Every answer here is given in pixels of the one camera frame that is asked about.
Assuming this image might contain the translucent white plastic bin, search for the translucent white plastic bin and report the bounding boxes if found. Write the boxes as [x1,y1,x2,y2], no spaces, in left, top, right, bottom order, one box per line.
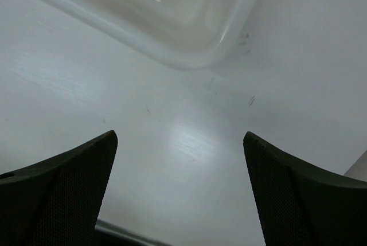
[42,0,256,69]

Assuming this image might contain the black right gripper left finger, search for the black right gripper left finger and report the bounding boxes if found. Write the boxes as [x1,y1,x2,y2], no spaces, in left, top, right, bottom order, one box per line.
[1,131,118,245]

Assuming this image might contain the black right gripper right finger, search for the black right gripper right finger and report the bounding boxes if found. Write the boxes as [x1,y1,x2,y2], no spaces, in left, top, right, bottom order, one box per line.
[243,132,366,245]

